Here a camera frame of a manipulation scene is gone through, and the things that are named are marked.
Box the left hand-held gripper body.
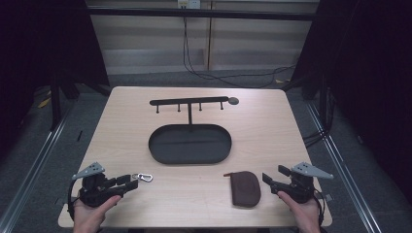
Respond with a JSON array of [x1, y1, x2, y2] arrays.
[[71, 162, 124, 209]]

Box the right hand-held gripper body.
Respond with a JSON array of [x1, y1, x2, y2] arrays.
[[271, 161, 335, 205]]

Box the silver keys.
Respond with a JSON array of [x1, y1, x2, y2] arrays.
[[131, 173, 155, 183]]

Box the brown zip pouch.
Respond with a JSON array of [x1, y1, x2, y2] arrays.
[[223, 170, 262, 209]]

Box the black key rack with tray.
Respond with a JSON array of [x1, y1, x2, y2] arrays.
[[148, 95, 240, 165]]

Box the person's left hand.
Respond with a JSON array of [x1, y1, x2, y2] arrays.
[[73, 194, 122, 233]]

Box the person's right hand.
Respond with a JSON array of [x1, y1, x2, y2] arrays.
[[277, 190, 322, 233]]

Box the black curtain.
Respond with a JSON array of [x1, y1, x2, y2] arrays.
[[290, 0, 412, 207], [0, 0, 110, 159]]

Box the left hand-held gripper cable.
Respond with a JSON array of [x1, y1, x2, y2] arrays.
[[66, 179, 80, 221]]

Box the hand-held gripper cable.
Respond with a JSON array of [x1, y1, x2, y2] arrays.
[[312, 188, 326, 227], [66, 179, 80, 221]]

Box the right hand-held gripper cable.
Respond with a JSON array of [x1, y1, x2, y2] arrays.
[[312, 188, 326, 227]]

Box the bundle of black floor cables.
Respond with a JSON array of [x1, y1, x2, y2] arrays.
[[302, 128, 328, 149]]

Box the metal floor rail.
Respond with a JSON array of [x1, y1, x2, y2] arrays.
[[305, 101, 384, 233], [0, 106, 75, 233]]

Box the black stand post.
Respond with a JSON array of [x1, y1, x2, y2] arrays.
[[50, 76, 63, 132]]

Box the black wall cable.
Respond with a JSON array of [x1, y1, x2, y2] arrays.
[[182, 17, 297, 89]]

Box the black horizontal frame bar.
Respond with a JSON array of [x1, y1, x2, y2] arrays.
[[86, 7, 318, 22]]

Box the white wall socket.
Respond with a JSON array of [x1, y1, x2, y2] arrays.
[[176, 0, 202, 10]]

